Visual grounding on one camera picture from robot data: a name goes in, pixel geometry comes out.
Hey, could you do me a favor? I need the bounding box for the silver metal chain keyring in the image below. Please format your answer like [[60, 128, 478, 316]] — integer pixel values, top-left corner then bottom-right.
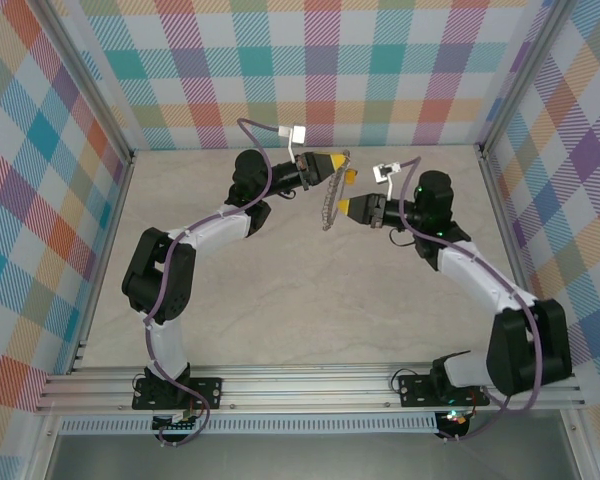
[[321, 148, 355, 232]]

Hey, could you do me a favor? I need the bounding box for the small electronics board with LEDs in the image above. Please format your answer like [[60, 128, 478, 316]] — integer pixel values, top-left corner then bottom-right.
[[439, 408, 470, 427]]

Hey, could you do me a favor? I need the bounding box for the grey metal panel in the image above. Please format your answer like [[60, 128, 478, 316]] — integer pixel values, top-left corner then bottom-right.
[[47, 432, 581, 480]]

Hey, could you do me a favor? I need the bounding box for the aluminium side rail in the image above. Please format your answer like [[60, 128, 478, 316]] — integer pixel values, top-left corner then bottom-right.
[[477, 144, 576, 376], [64, 152, 137, 376]]

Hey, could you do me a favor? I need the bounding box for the aluminium corner post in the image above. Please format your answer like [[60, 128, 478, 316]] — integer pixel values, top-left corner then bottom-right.
[[38, 0, 137, 161], [477, 0, 576, 159]]

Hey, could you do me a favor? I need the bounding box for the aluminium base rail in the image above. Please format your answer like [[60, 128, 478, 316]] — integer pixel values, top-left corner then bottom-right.
[[33, 362, 586, 416]]

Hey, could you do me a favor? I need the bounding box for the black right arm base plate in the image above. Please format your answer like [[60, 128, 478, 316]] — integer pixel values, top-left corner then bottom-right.
[[398, 372, 486, 409]]

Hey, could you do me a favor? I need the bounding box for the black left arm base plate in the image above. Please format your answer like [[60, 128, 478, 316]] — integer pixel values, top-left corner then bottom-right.
[[131, 377, 225, 411]]

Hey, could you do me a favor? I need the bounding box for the white slotted cable duct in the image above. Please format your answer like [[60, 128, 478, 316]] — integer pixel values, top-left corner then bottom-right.
[[59, 412, 439, 435]]

